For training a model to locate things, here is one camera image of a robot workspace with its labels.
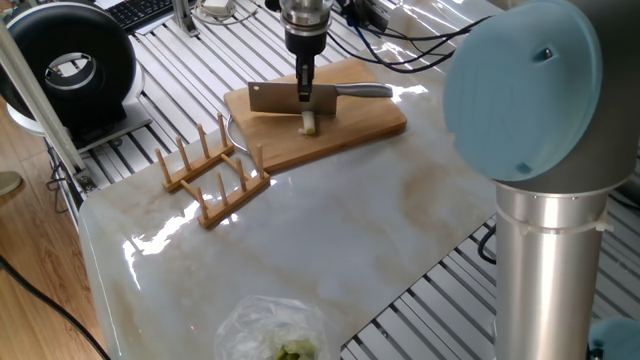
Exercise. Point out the marble pattern table sheet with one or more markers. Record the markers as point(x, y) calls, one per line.
point(325, 250)

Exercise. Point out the black computer keyboard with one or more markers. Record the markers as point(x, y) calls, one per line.
point(140, 11)

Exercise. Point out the wooden peg rack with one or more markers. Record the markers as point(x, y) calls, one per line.
point(220, 210)

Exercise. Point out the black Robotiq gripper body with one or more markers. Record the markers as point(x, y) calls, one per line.
point(306, 45)

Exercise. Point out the black round blower fan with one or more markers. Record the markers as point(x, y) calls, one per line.
point(105, 55)

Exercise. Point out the steel cleaver knife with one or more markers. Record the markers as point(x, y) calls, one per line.
point(275, 97)

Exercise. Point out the beige round pad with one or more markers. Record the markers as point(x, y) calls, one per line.
point(9, 182)

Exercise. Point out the wooden cutting board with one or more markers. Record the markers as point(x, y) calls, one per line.
point(350, 125)

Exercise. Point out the white scallion stalk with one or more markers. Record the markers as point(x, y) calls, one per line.
point(308, 122)

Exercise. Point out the green vegetable scraps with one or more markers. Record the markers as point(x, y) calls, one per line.
point(295, 350)

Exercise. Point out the clear plastic bag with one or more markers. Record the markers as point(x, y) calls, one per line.
point(260, 320)

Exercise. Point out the white power adapter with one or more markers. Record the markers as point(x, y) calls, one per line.
point(217, 7)

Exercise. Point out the short aluminium post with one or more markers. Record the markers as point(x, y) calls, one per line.
point(184, 17)

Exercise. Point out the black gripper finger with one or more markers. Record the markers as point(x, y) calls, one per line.
point(305, 80)

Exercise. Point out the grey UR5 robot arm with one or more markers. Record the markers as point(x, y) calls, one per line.
point(550, 275)

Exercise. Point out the small black round object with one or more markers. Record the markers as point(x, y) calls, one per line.
point(272, 5)

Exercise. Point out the aluminium frame beam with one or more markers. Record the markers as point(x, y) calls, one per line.
point(40, 110)

